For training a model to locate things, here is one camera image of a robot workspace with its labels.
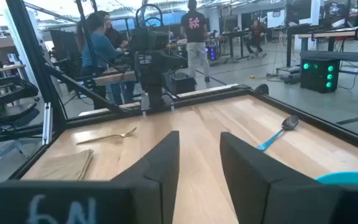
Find black computer monitor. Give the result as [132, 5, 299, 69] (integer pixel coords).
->
[50, 29, 82, 63]

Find silver frame bracket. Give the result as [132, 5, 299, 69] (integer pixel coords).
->
[42, 102, 53, 146]

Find black aluminium table frame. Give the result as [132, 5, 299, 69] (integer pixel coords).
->
[4, 0, 358, 187]

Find person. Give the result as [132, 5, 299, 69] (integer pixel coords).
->
[76, 12, 136, 106]
[246, 19, 267, 58]
[98, 10, 129, 50]
[180, 0, 211, 83]

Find black office chair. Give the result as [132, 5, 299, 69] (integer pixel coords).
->
[0, 74, 40, 147]

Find wooden workbench grey legs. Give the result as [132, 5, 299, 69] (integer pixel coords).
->
[296, 27, 358, 98]

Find black computer tower green lights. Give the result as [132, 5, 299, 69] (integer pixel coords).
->
[300, 57, 341, 93]

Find black desk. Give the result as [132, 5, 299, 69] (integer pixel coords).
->
[221, 29, 252, 60]

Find black box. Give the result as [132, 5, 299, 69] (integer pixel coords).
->
[170, 72, 197, 94]

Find gold metal fork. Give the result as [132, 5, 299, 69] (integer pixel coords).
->
[75, 126, 137, 146]

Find tan cloth napkin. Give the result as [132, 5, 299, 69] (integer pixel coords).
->
[39, 149, 94, 181]

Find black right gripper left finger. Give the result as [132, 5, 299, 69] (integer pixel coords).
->
[110, 130, 180, 224]

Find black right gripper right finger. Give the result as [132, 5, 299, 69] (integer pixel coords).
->
[219, 131, 346, 224]

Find blue handled metal spoon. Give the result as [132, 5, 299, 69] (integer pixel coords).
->
[256, 114, 300, 152]

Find teal bowl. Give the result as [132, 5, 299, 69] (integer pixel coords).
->
[314, 171, 358, 187]

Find computer tower blue lights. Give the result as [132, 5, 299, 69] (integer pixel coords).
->
[206, 45, 219, 62]

